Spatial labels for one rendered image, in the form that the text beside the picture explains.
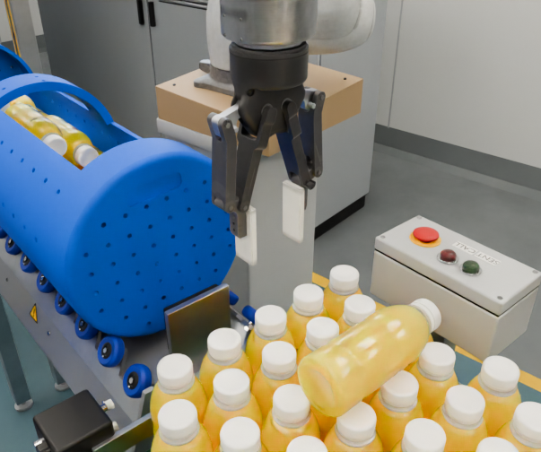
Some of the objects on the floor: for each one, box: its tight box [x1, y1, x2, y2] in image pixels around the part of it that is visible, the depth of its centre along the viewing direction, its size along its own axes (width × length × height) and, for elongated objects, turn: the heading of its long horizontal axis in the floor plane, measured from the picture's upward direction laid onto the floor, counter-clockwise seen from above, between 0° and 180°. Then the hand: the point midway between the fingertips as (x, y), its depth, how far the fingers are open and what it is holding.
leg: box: [0, 251, 33, 412], centre depth 182 cm, size 6×6×63 cm
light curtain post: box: [4, 0, 43, 74], centre depth 205 cm, size 6×6×170 cm
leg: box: [48, 358, 70, 391], centre depth 189 cm, size 6×6×63 cm
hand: (270, 225), depth 65 cm, fingers open, 6 cm apart
